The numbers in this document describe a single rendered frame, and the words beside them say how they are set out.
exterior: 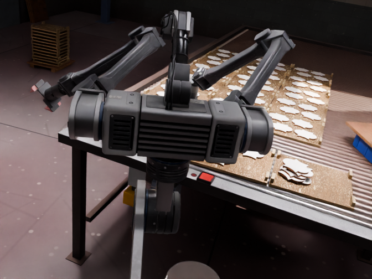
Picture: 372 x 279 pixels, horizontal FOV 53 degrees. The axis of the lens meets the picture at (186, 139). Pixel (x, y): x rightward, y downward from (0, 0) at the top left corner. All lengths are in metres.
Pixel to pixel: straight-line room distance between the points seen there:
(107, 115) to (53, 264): 1.77
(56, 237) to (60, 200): 0.41
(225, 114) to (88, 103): 0.38
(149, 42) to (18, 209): 2.02
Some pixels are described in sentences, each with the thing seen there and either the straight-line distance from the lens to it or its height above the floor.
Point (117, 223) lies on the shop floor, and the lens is 2.95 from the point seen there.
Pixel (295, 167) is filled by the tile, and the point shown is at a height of 0.99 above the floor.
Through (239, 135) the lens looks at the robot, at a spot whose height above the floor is 1.47.
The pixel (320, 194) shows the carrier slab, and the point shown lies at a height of 0.94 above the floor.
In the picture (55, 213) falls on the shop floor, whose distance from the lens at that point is 3.05.
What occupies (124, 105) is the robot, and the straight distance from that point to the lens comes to 1.03.
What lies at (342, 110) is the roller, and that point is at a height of 0.92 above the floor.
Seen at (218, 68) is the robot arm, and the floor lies 1.46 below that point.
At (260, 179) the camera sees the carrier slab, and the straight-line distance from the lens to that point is 1.94.
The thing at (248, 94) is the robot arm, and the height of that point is 1.49.
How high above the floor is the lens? 1.94
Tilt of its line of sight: 28 degrees down
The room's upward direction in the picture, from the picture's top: 9 degrees clockwise
